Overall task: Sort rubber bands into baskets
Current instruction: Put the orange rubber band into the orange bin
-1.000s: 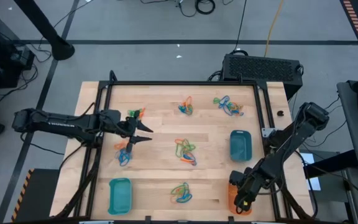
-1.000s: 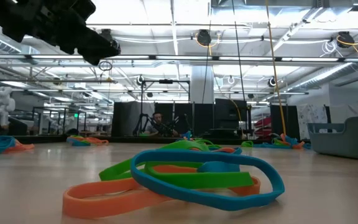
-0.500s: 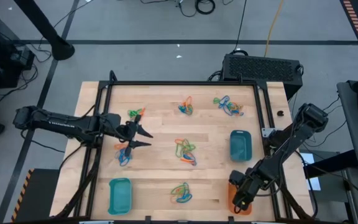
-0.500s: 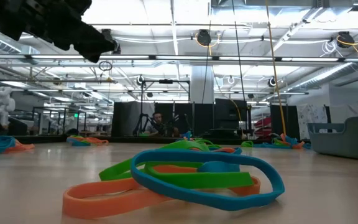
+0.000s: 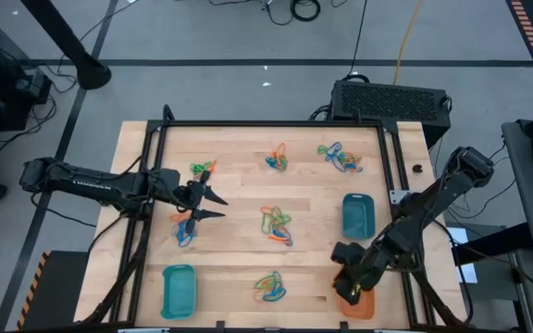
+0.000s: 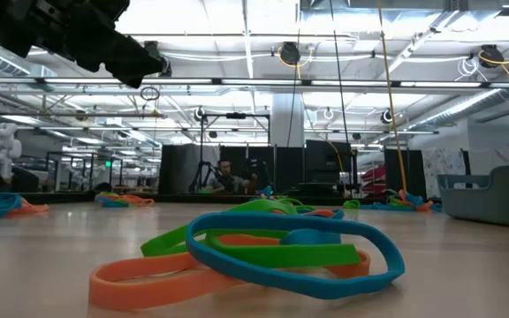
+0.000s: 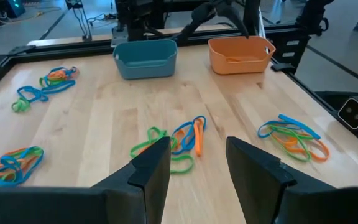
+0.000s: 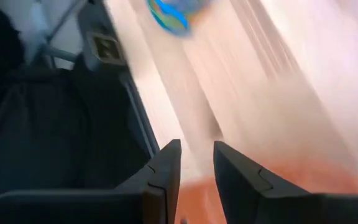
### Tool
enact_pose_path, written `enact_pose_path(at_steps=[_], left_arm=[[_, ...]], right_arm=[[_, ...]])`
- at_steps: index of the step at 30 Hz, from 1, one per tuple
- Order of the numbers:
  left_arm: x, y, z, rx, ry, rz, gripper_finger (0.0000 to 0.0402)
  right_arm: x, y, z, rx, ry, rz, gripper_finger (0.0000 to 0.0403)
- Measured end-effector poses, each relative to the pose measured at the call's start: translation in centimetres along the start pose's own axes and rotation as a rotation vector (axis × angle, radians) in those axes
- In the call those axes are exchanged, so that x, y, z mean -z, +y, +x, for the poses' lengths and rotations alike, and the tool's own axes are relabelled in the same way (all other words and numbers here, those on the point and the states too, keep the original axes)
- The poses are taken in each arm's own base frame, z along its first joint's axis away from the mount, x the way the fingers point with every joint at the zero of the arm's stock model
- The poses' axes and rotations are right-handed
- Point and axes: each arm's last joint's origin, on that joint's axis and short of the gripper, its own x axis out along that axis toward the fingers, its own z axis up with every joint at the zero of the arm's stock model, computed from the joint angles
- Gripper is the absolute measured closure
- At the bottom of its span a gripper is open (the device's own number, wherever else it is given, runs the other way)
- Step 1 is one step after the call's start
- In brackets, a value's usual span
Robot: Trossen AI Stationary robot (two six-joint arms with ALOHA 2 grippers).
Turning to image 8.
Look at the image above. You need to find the green rubber band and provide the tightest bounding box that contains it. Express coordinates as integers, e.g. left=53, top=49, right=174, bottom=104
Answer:
left=158, top=11, right=188, bottom=32

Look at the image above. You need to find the blue rubber band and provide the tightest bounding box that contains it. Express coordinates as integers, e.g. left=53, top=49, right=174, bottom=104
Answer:
left=147, top=0, right=211, bottom=37

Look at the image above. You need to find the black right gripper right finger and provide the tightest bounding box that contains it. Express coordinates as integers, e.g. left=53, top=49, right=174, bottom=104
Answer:
left=213, top=141, right=358, bottom=224

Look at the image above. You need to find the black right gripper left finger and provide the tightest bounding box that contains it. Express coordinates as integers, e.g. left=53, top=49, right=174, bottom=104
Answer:
left=0, top=139, right=183, bottom=224

